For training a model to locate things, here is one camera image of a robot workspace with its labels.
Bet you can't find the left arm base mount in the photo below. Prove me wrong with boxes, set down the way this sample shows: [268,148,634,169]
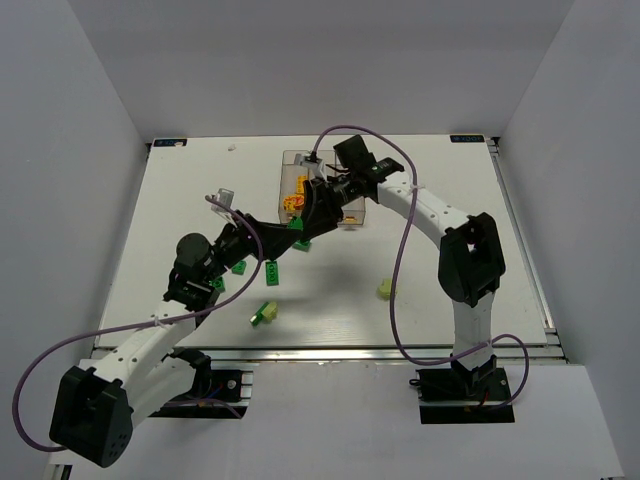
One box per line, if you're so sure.
[151,348,249,420]

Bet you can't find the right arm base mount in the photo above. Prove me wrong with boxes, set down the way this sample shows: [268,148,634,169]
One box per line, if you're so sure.
[409,368,515,425]

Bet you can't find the green 2x2 lego brick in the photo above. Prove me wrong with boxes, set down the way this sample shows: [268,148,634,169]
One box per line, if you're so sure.
[212,277,226,293]
[231,260,247,275]

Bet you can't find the purple cable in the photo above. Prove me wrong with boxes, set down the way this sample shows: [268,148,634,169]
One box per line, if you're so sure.
[12,193,267,451]
[313,123,530,412]

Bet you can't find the yellow lego brick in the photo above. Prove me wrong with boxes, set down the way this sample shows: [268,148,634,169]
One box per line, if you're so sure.
[296,175,308,195]

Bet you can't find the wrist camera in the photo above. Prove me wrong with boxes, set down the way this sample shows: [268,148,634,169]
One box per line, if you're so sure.
[294,151,326,180]
[211,188,234,215]

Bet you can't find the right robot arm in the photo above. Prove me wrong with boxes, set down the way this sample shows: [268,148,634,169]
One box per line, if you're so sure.
[294,135,506,382]

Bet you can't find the right clear container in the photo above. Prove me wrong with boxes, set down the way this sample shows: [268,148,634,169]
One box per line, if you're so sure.
[334,147,368,226]

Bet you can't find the left clear container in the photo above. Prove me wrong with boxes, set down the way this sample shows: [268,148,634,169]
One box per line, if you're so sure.
[277,150,310,224]

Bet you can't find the middle clear container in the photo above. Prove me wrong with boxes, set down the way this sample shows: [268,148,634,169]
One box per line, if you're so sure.
[314,151,335,180]

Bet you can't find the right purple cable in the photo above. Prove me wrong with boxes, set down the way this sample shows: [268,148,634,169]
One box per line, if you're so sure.
[313,123,530,412]

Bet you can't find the left blue label sticker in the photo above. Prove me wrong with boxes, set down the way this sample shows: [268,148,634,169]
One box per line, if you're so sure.
[152,138,187,148]

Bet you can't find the green 2x3 lego brick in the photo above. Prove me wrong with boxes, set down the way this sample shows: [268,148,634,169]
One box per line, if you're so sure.
[293,241,311,252]

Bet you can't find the light green lego on plate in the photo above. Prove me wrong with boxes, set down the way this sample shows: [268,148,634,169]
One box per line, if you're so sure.
[261,302,278,323]

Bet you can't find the clear container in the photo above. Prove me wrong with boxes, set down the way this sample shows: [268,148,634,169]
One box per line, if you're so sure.
[334,147,368,226]
[314,151,335,180]
[277,150,310,224]

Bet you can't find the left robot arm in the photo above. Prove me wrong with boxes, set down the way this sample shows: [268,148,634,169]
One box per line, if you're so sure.
[50,215,304,468]

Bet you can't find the green sloped lego brick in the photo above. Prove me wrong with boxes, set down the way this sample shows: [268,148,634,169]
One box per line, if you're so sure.
[287,217,304,230]

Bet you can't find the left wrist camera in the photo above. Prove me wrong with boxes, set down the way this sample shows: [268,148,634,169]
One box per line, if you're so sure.
[211,188,234,215]

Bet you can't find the orange round lego piece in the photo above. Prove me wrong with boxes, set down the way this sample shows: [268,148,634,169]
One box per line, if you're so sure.
[283,194,306,211]

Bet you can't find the green 2x2 lego brick lower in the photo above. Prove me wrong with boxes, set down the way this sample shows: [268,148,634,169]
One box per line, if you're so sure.
[212,277,226,293]

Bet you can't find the right blue label sticker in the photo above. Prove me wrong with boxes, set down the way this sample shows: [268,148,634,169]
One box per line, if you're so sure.
[449,134,485,143]

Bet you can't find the green long lego brick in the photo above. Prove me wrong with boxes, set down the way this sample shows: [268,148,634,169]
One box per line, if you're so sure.
[265,261,279,286]

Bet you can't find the blue label sticker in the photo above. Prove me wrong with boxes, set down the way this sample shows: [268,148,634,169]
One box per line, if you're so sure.
[449,134,485,143]
[152,138,187,148]

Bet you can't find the green flat lego plate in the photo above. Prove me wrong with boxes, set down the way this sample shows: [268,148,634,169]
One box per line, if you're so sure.
[250,302,269,327]

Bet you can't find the light green sloped lego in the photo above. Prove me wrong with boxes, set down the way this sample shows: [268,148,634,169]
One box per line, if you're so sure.
[376,278,393,300]

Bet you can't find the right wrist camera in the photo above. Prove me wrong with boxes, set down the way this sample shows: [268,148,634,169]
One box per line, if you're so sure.
[294,151,326,180]

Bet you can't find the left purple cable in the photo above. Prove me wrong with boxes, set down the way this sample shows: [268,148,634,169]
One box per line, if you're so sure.
[12,193,267,451]

